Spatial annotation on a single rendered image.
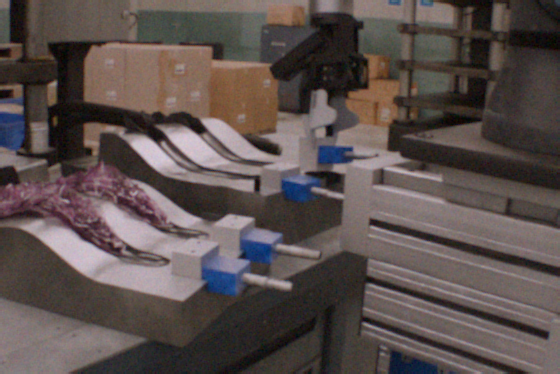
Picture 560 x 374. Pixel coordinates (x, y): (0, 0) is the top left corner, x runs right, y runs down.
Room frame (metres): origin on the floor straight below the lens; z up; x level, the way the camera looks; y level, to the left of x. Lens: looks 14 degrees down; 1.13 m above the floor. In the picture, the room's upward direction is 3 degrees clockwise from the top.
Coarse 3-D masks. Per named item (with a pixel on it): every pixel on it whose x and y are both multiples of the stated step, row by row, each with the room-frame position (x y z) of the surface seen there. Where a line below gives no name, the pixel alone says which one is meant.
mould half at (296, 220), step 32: (160, 128) 1.16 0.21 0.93; (224, 128) 1.25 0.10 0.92; (96, 160) 1.20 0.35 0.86; (128, 160) 1.06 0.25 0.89; (160, 160) 1.05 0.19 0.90; (224, 160) 1.13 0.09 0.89; (288, 160) 1.15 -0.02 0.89; (160, 192) 1.01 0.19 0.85; (192, 192) 0.97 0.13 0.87; (224, 192) 0.93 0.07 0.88; (256, 192) 0.90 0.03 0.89; (256, 224) 0.90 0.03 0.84; (288, 224) 0.94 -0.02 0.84; (320, 224) 1.01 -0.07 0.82
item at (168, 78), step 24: (96, 48) 5.15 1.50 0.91; (120, 48) 5.00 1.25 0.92; (144, 48) 5.03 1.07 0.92; (168, 48) 5.06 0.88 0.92; (192, 48) 5.04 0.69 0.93; (96, 72) 5.15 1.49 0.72; (120, 72) 4.99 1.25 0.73; (144, 72) 4.85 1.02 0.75; (168, 72) 4.82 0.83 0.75; (192, 72) 5.06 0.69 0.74; (96, 96) 5.15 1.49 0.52; (120, 96) 4.99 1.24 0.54; (144, 96) 4.85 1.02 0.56; (168, 96) 4.82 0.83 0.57; (192, 96) 5.06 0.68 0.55; (96, 144) 5.06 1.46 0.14
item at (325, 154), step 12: (300, 144) 1.04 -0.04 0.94; (324, 144) 1.04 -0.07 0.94; (300, 156) 1.04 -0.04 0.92; (312, 156) 1.03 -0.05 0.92; (324, 156) 1.02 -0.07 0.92; (336, 156) 1.00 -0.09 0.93; (348, 156) 1.01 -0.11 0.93; (360, 156) 1.00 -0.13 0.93; (372, 156) 0.98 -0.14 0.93; (300, 168) 1.04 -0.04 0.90; (312, 168) 1.02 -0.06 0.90; (324, 168) 1.04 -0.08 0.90
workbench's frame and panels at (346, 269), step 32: (352, 256) 0.96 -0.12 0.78; (320, 288) 0.98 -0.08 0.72; (352, 288) 1.07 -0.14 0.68; (224, 320) 0.72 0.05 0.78; (256, 320) 0.85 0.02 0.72; (288, 320) 0.91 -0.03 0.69; (320, 320) 1.01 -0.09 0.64; (352, 320) 1.10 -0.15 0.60; (128, 352) 0.59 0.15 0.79; (160, 352) 0.63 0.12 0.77; (192, 352) 0.74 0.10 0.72; (224, 352) 0.79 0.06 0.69; (256, 352) 0.89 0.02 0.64; (288, 352) 0.94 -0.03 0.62; (320, 352) 1.02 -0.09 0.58; (352, 352) 1.11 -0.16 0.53
